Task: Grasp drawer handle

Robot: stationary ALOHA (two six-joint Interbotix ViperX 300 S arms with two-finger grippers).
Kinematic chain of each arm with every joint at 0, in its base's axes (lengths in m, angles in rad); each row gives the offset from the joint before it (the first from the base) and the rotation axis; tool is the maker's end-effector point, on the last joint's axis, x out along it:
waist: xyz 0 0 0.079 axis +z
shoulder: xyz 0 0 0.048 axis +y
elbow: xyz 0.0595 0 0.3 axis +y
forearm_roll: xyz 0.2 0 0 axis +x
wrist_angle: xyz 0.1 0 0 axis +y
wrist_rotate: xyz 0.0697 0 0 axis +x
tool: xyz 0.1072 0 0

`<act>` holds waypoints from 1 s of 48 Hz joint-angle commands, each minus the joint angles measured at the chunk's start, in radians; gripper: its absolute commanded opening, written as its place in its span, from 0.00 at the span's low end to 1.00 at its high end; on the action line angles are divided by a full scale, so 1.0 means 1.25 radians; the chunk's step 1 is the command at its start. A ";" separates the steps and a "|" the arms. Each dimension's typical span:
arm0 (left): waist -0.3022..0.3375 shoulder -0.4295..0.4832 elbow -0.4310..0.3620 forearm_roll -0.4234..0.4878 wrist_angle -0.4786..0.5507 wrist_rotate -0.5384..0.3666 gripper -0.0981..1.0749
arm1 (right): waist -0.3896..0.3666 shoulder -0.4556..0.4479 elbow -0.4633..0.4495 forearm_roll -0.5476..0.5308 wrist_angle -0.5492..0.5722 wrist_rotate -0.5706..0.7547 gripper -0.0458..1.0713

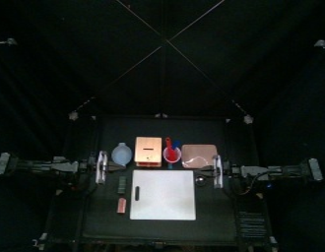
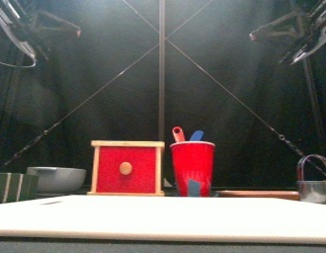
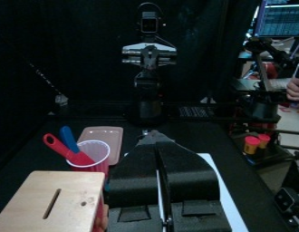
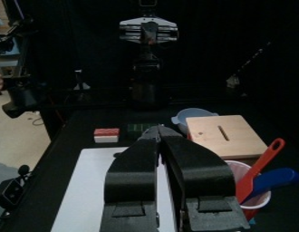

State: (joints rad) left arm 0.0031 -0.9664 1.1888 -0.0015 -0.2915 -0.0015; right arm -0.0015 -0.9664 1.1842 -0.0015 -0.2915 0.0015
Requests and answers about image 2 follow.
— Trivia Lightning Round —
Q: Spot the orange-red utensil handle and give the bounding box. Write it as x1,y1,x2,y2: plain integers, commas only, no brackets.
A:
170,126,186,143

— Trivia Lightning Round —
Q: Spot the brown wooden tray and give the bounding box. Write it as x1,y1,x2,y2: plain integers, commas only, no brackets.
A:
216,190,301,202

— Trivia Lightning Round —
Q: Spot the diagonal bracing wire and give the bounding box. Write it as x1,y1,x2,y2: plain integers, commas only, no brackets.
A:
0,0,216,173
118,0,326,181

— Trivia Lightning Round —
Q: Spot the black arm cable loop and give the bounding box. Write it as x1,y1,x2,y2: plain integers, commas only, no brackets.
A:
0,56,39,69

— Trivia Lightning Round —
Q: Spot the vertical metal frame pole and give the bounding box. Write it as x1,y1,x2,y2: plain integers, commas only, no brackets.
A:
157,0,166,142

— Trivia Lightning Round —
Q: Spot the grey bowl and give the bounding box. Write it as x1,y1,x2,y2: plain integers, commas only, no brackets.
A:
26,166,87,196

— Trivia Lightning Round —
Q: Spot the small metal pail with handle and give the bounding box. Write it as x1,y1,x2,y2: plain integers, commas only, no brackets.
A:
294,153,326,206

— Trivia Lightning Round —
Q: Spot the wooden drawer box frame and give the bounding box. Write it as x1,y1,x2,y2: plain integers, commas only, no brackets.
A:
86,139,165,198

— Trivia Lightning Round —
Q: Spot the white cutting board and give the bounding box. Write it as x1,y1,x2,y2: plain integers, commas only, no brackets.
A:
0,194,326,246

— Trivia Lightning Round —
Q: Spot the red plastic cup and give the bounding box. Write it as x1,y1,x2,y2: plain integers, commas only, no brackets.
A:
168,140,216,198

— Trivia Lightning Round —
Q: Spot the blue utensil handle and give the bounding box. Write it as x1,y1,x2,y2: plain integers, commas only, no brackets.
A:
188,129,205,143

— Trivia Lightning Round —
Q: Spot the green box with pale stripes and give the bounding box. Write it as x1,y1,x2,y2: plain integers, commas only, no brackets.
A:
0,171,41,205

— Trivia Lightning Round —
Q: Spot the red drawer with wooden knob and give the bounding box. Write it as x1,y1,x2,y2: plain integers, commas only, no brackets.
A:
95,146,158,194

